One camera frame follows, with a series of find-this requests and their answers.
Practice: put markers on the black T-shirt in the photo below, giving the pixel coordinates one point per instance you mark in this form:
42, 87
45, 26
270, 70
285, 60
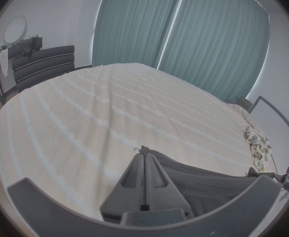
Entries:
208, 181

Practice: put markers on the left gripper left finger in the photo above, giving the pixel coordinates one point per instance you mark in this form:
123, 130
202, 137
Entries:
124, 191

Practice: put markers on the white printed pyjama top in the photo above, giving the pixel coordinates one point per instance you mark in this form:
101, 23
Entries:
258, 147

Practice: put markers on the bed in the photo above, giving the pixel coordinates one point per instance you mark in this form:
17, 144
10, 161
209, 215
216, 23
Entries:
85, 120

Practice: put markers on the white cloth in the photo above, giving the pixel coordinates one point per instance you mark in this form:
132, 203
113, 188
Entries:
3, 63

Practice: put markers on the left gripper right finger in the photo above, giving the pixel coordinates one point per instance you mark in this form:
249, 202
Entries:
164, 189

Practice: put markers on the blue-green curtain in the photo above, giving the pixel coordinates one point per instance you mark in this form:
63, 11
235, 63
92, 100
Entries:
216, 46
134, 26

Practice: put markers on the grey bedside table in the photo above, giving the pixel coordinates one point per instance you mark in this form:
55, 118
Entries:
240, 102

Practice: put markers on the black chest of drawers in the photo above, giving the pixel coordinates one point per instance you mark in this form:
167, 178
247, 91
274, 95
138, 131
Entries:
43, 68

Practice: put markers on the round white mirror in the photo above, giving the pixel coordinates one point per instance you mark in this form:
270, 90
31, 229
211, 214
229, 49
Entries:
15, 30

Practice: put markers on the dark grey garment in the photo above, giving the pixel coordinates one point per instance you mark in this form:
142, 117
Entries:
28, 46

